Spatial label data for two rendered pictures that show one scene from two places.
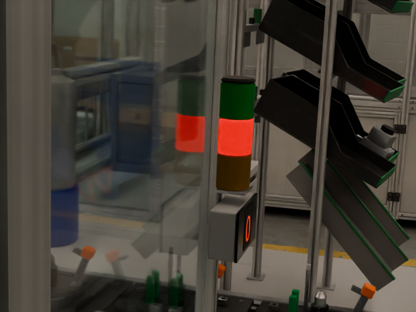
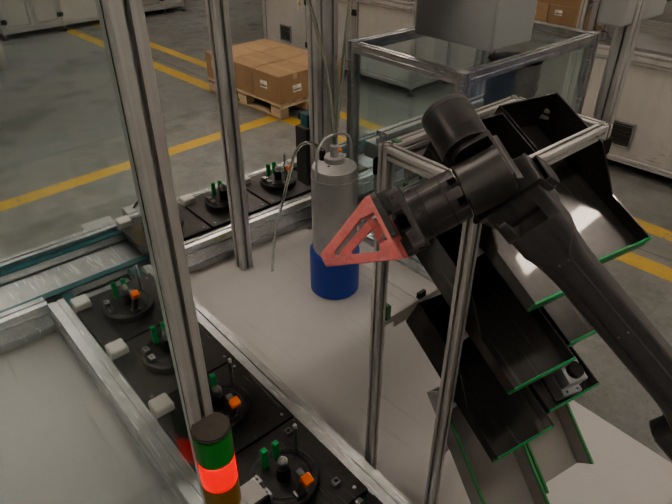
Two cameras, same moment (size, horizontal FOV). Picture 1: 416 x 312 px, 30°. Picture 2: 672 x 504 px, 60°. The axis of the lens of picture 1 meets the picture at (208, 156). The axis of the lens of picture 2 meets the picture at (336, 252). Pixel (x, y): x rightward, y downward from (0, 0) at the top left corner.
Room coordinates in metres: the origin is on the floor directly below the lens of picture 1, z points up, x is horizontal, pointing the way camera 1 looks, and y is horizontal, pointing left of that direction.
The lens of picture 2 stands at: (0.75, -0.45, 2.01)
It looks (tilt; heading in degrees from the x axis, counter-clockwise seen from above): 34 degrees down; 35
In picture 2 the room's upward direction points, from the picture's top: straight up
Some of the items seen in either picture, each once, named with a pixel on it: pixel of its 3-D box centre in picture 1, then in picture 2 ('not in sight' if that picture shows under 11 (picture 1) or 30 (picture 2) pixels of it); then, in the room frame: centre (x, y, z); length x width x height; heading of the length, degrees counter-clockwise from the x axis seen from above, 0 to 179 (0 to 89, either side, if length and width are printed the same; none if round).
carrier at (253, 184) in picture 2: not in sight; (277, 173); (2.31, 0.90, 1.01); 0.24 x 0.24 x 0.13; 75
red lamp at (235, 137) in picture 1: (234, 135); (217, 466); (1.07, -0.04, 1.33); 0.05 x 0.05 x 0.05
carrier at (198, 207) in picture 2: not in sight; (223, 192); (2.07, 0.96, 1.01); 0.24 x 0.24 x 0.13; 75
